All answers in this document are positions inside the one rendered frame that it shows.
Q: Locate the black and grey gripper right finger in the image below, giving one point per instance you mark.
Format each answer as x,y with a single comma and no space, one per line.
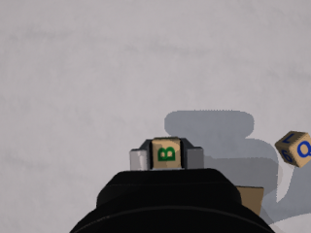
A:
191,157

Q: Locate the tan square mat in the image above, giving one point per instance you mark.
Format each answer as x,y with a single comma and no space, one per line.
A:
251,197

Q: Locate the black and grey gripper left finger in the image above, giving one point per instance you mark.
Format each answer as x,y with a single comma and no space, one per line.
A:
142,159

